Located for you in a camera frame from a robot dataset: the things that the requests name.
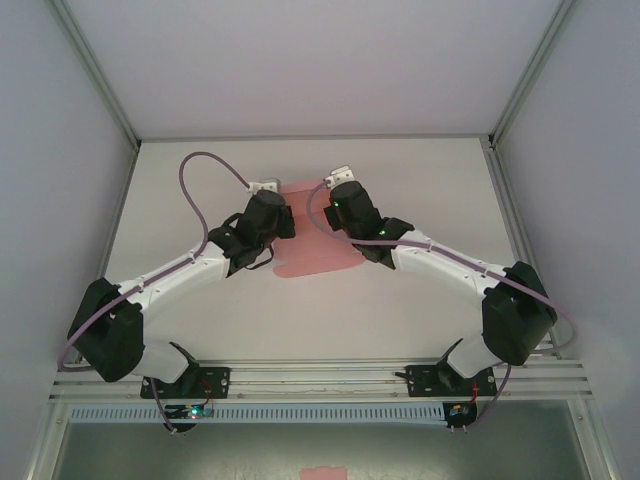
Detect grey slotted cable duct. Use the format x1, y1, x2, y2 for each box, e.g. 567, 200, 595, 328
67, 402, 447, 426

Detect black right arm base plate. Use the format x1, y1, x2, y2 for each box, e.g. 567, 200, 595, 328
405, 364, 499, 400

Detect pink paper sheet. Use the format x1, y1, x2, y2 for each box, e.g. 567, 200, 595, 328
299, 466, 349, 480

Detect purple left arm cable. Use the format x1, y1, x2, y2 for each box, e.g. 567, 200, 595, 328
57, 151, 254, 437

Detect pink cloth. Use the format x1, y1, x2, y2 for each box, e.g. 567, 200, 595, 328
272, 179, 366, 281

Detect aluminium arm base rail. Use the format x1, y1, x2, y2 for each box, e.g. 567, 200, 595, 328
48, 355, 597, 404

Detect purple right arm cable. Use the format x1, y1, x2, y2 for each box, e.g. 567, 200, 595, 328
305, 179, 579, 435

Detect aluminium frame post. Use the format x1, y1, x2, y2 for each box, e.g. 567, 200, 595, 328
488, 0, 581, 151
48, 0, 142, 152

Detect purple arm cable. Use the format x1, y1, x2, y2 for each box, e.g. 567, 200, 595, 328
305, 179, 579, 435
57, 151, 254, 437

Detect aluminium table side rail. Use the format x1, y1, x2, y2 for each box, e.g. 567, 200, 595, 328
74, 144, 142, 364
485, 134, 560, 359

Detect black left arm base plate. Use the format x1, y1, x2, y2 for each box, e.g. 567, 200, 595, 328
139, 365, 232, 401

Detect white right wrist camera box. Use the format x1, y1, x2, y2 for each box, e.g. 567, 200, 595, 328
322, 167, 358, 189

